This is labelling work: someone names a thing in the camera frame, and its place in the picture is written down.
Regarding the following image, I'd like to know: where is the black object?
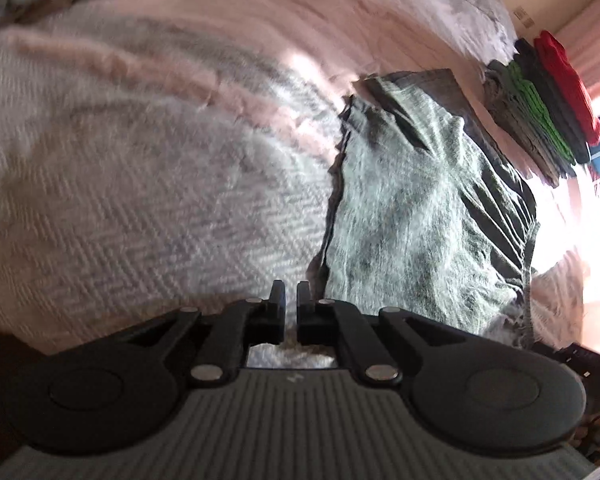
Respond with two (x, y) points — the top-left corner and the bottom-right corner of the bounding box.
(545, 342), (600, 467)

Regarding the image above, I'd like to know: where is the pink fluffy blanket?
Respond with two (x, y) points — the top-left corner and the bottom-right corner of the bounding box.
(10, 0), (521, 161)

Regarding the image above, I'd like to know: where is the green folded garment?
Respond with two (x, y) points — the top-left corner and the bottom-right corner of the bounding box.
(508, 61), (577, 166)

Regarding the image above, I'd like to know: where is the grey knit garment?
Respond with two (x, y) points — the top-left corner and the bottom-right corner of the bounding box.
(312, 68), (541, 352)

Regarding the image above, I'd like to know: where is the dark grey folded garment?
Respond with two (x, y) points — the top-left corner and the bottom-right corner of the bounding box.
(514, 37), (592, 165)

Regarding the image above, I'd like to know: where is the pink grey herringbone blanket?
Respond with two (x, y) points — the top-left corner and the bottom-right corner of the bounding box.
(0, 15), (346, 356)

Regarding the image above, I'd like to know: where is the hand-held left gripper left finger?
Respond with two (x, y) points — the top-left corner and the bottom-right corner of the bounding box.
(124, 280), (286, 387)

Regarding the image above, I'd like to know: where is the red folded garment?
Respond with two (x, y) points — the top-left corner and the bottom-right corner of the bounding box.
(533, 30), (600, 148)

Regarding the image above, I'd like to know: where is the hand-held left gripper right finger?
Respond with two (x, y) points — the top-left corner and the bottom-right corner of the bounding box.
(296, 280), (462, 387)

